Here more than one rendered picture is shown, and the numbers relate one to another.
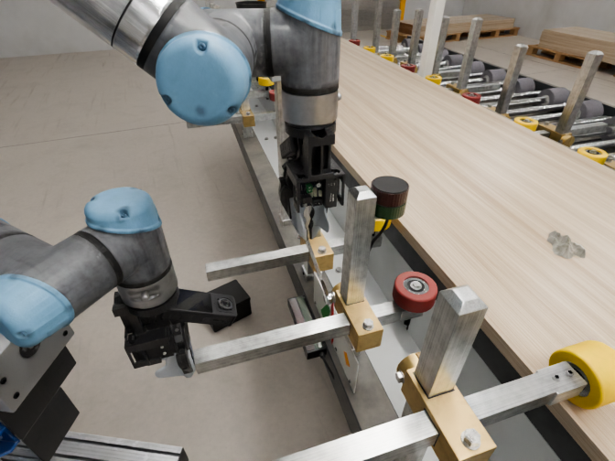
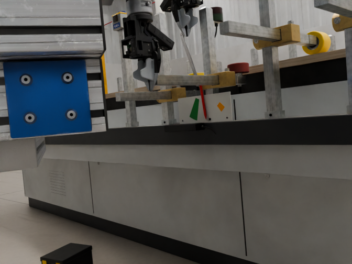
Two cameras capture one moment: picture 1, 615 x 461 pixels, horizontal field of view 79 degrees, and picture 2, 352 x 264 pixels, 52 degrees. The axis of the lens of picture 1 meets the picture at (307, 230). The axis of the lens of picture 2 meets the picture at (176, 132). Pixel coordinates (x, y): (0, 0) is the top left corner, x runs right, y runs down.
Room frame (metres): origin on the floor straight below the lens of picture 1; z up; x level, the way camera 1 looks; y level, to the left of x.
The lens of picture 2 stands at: (-0.62, 0.60, 0.74)
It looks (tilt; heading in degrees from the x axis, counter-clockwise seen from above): 3 degrees down; 335
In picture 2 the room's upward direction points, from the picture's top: 5 degrees counter-clockwise
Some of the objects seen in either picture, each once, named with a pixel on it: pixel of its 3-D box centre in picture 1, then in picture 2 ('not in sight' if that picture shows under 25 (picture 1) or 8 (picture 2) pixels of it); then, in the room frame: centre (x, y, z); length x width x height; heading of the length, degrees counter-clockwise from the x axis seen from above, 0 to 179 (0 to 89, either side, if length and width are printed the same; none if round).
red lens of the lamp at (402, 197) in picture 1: (389, 190); (214, 12); (0.52, -0.13, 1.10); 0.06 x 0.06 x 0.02
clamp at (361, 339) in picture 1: (356, 313); (216, 80); (0.48, -0.10, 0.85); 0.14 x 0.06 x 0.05; 17
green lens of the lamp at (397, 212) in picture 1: (387, 203); (215, 19); (0.52, -0.13, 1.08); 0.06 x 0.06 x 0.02
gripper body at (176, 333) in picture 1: (156, 320); (140, 38); (0.36, 0.23, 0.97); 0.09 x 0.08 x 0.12; 107
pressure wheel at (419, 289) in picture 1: (411, 304); (239, 78); (0.50, -0.20, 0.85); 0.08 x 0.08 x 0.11
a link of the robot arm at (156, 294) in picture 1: (147, 282); (140, 10); (0.36, 0.22, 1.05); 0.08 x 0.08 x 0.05
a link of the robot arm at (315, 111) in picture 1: (312, 105); not in sight; (0.50, -0.01, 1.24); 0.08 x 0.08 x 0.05
